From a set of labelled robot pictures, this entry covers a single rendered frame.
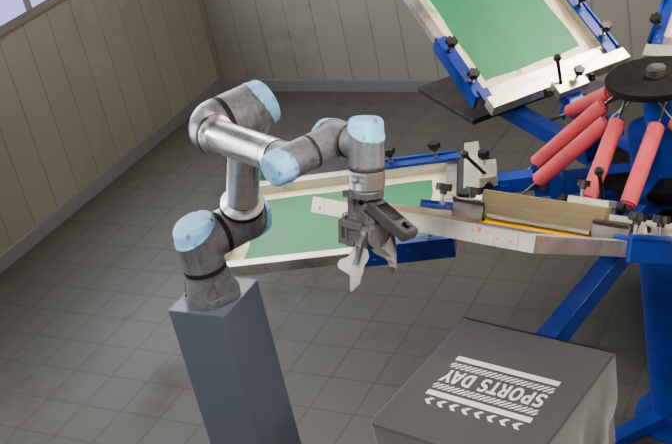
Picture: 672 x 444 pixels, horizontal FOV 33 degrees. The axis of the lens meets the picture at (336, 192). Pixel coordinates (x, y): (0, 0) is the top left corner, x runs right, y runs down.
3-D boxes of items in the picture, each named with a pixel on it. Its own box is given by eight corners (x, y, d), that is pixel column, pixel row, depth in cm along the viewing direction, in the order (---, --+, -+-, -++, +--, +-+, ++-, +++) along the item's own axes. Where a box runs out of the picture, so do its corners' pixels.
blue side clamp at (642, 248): (629, 263, 269) (633, 233, 269) (609, 259, 272) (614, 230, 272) (674, 264, 293) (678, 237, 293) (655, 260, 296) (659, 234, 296)
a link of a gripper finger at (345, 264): (334, 287, 237) (349, 247, 239) (357, 292, 233) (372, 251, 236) (326, 282, 234) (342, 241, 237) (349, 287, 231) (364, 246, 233)
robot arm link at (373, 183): (392, 168, 235) (369, 176, 229) (392, 190, 236) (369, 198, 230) (363, 164, 240) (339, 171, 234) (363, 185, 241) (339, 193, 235)
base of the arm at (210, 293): (175, 307, 303) (165, 276, 299) (204, 277, 315) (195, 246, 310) (222, 313, 296) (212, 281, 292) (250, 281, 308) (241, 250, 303)
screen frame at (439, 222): (533, 253, 231) (535, 235, 231) (310, 212, 266) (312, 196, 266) (671, 258, 294) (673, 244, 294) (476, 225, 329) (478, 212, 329)
